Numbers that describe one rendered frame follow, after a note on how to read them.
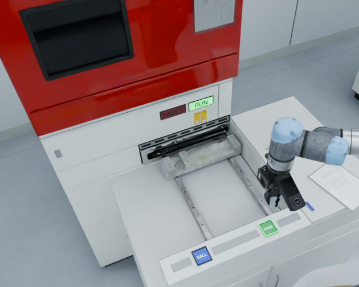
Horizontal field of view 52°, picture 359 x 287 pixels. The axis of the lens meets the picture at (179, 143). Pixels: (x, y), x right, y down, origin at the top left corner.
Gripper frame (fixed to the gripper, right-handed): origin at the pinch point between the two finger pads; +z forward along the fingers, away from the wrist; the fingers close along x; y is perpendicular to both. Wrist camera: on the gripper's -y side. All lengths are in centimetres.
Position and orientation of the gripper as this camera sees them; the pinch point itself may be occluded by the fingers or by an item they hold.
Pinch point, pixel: (274, 206)
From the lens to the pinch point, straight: 125.7
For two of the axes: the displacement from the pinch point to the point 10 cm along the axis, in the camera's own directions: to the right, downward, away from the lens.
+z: 0.6, 6.9, 7.2
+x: -9.2, 3.1, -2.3
